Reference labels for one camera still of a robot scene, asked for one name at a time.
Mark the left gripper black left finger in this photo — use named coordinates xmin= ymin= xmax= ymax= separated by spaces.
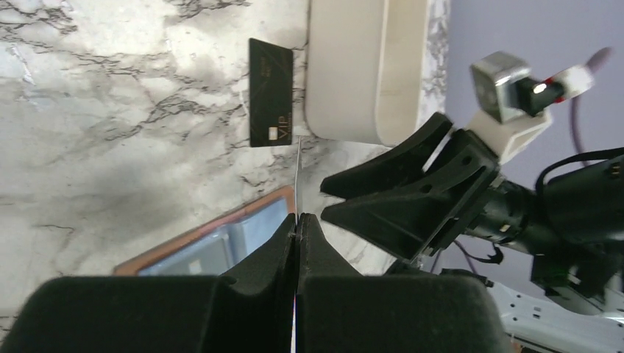
xmin=1 ymin=215 xmax=296 ymax=352

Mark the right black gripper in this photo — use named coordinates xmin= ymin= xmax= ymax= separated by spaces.
xmin=319 ymin=112 xmax=537 ymax=263

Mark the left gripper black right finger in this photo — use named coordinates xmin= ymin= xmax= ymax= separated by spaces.
xmin=295 ymin=213 xmax=512 ymax=352

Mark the brown leather card holder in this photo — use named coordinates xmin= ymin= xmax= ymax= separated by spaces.
xmin=113 ymin=185 xmax=296 ymax=276

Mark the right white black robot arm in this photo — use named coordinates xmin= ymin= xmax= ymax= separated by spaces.
xmin=320 ymin=113 xmax=623 ymax=352

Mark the long white oval tray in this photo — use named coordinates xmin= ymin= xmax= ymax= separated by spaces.
xmin=304 ymin=0 xmax=430 ymax=146

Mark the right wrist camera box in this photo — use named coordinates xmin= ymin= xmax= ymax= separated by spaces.
xmin=467 ymin=51 xmax=595 ymax=165

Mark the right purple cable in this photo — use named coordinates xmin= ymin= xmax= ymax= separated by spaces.
xmin=570 ymin=46 xmax=615 ymax=157

